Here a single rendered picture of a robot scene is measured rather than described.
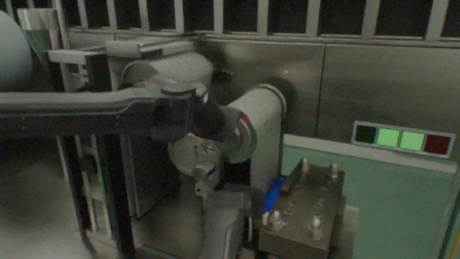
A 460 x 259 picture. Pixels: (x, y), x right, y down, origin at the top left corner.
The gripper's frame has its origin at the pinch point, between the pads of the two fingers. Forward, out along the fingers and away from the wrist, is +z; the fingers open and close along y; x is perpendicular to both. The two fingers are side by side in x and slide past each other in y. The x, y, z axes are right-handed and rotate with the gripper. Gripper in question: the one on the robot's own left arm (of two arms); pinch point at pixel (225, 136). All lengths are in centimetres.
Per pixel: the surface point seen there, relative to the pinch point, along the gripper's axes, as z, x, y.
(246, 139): 3.3, 1.4, 3.9
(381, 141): 32, 18, 34
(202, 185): 6.8, -11.5, -4.5
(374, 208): 221, 30, 53
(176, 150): 9.9, -4.1, -16.5
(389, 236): 197, 10, 64
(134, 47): -10.1, 13.9, -25.6
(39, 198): 26, -30, -72
